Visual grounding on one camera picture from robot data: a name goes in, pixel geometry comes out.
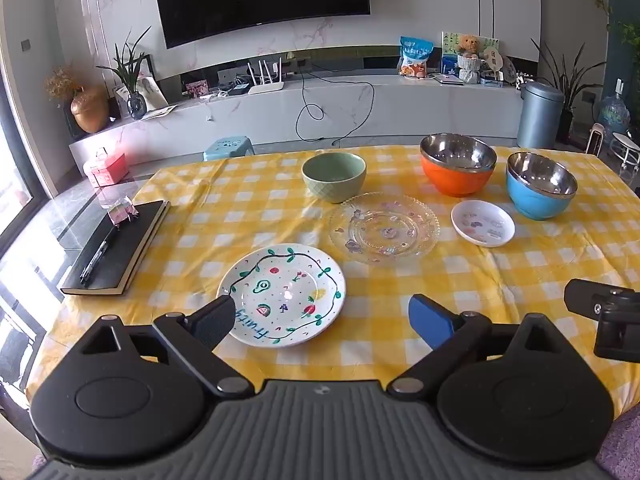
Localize black notebook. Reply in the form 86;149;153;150
59;200;171;297

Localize pink storage box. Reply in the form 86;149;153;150
83;147;130;188

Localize blue steel-lined bowl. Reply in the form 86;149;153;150
506;151;579;221

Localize green ceramic bowl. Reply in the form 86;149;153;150
301;153;367;204

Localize round paper fan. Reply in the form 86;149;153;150
482;45;502;81

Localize white round stand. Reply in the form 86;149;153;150
611;130;640;178

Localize orange steel-lined bowl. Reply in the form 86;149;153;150
420;133;498;197

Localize leafy trailing plant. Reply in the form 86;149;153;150
617;20;640;61

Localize white picture card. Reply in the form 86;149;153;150
135;77;168;110

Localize tall potted plant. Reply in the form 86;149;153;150
531;40;606;143

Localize white router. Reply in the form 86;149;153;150
247;59;285;95

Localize green plant in glass vase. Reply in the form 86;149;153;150
96;26;152;121

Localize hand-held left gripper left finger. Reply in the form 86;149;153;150
80;296;256;401

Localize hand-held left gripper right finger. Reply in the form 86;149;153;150
386;294;566;401

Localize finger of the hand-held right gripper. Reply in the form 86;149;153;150
595;289;640;361
564;279;621;319

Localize pink folded paper toy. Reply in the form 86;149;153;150
102;197;140;226

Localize white fruit-painted plate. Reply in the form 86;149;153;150
216;245;347;348

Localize black cable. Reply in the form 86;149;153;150
296;67;376;143

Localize gold vase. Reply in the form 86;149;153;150
70;86;110;134

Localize grey trash can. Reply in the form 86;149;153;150
516;81;566;150

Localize dried flower bunch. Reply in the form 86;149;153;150
45;65;83;103

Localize purple cloth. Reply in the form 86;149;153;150
597;412;640;480

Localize blue water jug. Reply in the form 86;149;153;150
597;95;631;136

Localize black pen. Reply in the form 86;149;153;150
80;225;121;287

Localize yellow checked tablecloth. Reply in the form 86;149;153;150
27;144;640;423

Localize light blue plastic stool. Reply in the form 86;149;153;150
203;136;254;162

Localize clear glass plate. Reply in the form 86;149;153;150
328;192;441;264

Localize green painting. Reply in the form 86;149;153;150
441;31;501;73

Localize open book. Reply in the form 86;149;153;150
141;104;178;121

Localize pink and white small heater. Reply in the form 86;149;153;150
585;124;606;156

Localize blue snack bag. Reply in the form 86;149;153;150
398;36;430;79

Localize small white sticker plate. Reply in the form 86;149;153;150
451;200;516;248

